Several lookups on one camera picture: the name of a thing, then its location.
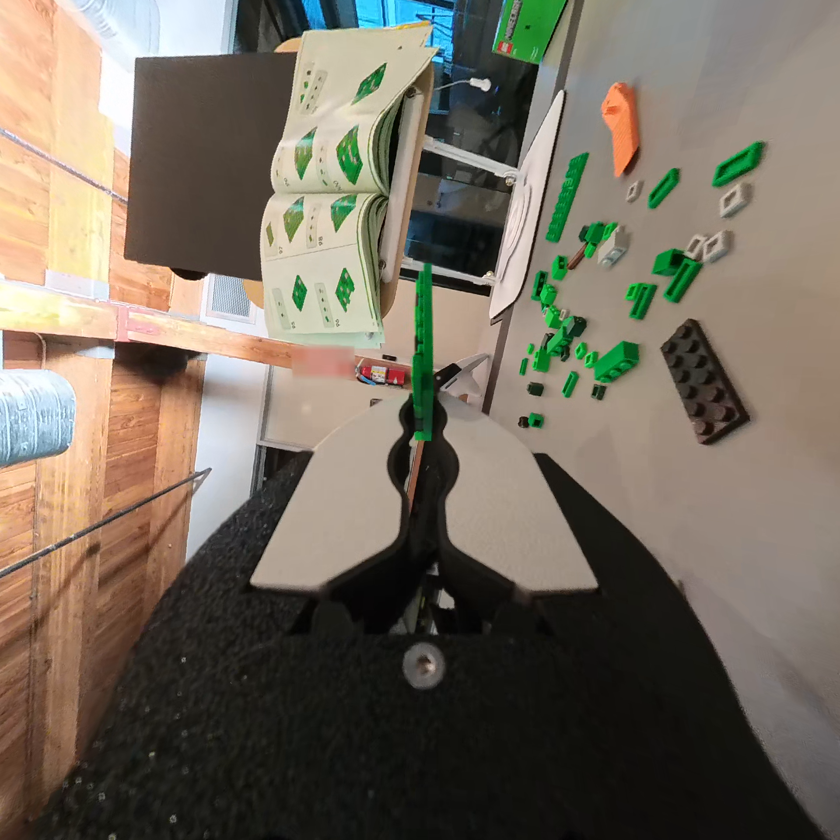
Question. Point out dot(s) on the long green lego plate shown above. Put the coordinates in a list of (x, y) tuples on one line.
[(568, 197)]

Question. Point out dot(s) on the black lego plate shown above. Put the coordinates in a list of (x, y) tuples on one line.
[(705, 380)]

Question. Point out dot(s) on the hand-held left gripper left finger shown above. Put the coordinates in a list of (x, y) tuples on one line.
[(328, 518)]

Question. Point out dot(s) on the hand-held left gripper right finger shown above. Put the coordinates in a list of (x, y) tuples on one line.
[(512, 518)]

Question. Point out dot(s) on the metal air duct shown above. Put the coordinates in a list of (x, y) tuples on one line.
[(118, 16), (33, 417)]

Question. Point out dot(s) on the lego instruction booklet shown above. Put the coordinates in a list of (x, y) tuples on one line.
[(315, 164)]

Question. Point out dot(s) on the green lego box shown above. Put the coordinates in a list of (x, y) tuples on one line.
[(528, 29)]

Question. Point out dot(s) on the large window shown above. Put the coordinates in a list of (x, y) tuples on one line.
[(387, 13)]

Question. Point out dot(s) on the orange brick separator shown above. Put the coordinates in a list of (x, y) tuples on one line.
[(623, 128)]

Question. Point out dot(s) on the green mosaic lego plate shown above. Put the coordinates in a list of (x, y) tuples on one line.
[(423, 367)]

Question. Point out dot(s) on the dark panel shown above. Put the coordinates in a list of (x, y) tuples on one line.
[(197, 164)]

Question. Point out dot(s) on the white book stand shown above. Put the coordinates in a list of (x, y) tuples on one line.
[(525, 216)]

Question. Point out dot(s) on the lego pieces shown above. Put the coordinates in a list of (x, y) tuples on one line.
[(617, 361)]

